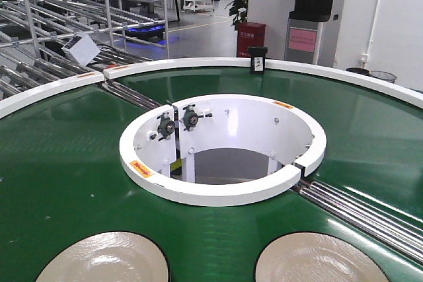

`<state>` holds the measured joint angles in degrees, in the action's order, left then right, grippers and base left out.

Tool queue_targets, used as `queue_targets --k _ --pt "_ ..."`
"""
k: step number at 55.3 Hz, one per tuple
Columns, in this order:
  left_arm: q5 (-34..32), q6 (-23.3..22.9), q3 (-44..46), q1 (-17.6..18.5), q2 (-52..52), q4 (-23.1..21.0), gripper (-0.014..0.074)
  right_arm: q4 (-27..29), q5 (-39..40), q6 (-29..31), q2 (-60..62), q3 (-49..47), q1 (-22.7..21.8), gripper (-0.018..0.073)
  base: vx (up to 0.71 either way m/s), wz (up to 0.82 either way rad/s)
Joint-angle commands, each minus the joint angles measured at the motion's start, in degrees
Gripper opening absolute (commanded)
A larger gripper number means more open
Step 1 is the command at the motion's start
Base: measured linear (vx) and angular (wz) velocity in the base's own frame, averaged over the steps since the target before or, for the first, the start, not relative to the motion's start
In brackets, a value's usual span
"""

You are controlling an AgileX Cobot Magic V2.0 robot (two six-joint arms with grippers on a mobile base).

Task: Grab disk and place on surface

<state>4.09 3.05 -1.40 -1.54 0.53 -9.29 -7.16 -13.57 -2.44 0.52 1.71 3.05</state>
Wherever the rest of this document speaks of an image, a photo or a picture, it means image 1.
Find black and grey water dispenser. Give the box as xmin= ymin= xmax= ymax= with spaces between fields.
xmin=285 ymin=0 xmax=333 ymax=64

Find white inner conveyor ring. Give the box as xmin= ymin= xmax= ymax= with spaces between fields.
xmin=119 ymin=93 xmax=328 ymax=208

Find steel conveyor rollers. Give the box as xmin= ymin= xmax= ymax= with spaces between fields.
xmin=292 ymin=180 xmax=422 ymax=265
xmin=98 ymin=81 xmax=162 ymax=111

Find black mobile robot blue light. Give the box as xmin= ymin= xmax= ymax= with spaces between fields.
xmin=125 ymin=24 xmax=165 ymax=39

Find white control box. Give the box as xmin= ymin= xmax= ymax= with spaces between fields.
xmin=61 ymin=33 xmax=100 ymax=66

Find beige plate black rim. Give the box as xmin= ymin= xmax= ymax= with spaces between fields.
xmin=254 ymin=232 xmax=388 ymax=281
xmin=36 ymin=231 xmax=171 ymax=281

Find black sensor box on rail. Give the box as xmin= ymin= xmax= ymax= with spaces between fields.
xmin=248 ymin=46 xmax=268 ymax=74

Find metal roller rack shelving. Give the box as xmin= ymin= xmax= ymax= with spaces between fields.
xmin=1 ymin=0 xmax=169 ymax=98

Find green curved conveyor belt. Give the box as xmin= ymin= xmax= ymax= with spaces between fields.
xmin=1 ymin=67 xmax=422 ymax=281

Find black wire waste basket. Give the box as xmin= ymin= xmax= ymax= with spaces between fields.
xmin=369 ymin=70 xmax=397 ymax=83

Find steel conveyor rollers left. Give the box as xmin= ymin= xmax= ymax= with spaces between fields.
xmin=98 ymin=81 xmax=162 ymax=111

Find white outer conveyor rail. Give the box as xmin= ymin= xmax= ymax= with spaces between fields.
xmin=1 ymin=57 xmax=422 ymax=118

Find steel conveyor rollers right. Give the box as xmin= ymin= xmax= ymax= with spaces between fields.
xmin=292 ymin=180 xmax=422 ymax=265

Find red fire extinguisher box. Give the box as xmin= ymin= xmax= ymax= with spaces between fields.
xmin=237 ymin=22 xmax=266 ymax=57

